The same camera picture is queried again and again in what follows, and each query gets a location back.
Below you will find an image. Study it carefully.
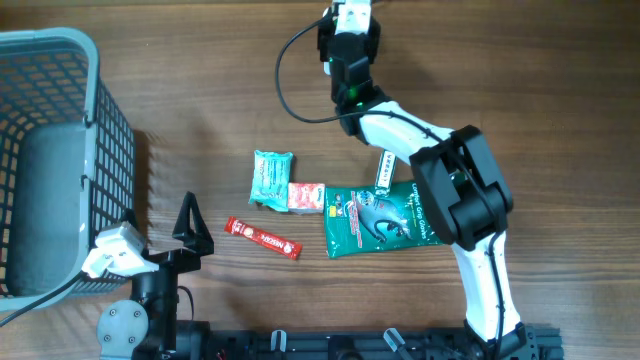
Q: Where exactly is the red white package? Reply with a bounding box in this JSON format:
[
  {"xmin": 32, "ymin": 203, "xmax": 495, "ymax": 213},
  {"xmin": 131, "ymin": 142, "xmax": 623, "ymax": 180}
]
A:
[{"xmin": 224, "ymin": 216, "xmax": 302, "ymax": 260}]

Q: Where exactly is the light green wipes packet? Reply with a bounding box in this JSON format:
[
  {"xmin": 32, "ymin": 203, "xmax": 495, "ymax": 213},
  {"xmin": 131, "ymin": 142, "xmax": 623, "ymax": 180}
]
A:
[{"xmin": 249, "ymin": 150, "xmax": 294, "ymax": 212}]

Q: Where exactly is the red white small box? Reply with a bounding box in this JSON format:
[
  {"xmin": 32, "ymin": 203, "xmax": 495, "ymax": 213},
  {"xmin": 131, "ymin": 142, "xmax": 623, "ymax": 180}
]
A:
[{"xmin": 287, "ymin": 183, "xmax": 325, "ymax": 214}]

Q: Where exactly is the green white slim box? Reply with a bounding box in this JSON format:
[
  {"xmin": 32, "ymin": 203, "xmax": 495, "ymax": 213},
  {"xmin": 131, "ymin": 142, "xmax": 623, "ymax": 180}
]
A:
[{"xmin": 374, "ymin": 150, "xmax": 397, "ymax": 196}]

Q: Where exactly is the green 3M gloves package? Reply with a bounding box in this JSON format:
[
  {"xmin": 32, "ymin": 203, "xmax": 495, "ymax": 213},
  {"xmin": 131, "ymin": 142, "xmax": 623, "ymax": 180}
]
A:
[{"xmin": 324, "ymin": 181, "xmax": 442, "ymax": 259}]

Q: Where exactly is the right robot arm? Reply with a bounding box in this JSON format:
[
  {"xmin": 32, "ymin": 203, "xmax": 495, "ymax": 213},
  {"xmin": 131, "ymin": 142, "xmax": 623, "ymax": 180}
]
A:
[{"xmin": 317, "ymin": 2, "xmax": 521, "ymax": 357}]

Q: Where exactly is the grey plastic mesh basket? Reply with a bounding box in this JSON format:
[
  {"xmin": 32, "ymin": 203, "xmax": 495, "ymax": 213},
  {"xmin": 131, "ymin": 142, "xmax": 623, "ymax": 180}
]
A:
[{"xmin": 1, "ymin": 27, "xmax": 136, "ymax": 312}]

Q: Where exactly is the black right camera cable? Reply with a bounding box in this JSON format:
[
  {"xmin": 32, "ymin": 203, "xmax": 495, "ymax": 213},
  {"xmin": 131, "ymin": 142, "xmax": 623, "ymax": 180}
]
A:
[{"xmin": 274, "ymin": 17, "xmax": 506, "ymax": 360}]

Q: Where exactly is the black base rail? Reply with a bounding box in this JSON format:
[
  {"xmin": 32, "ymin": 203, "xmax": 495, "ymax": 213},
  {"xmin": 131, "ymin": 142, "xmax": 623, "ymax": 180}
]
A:
[{"xmin": 118, "ymin": 324, "xmax": 565, "ymax": 360}]

